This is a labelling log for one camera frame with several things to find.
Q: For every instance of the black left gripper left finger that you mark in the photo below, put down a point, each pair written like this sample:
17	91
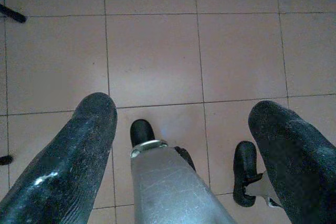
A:
60	171

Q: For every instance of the black robot right foot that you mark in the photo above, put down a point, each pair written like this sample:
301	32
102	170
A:
242	171

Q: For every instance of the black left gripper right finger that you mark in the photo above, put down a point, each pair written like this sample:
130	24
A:
296	166

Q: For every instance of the silver robot left leg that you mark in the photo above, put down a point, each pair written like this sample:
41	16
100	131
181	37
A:
168	187

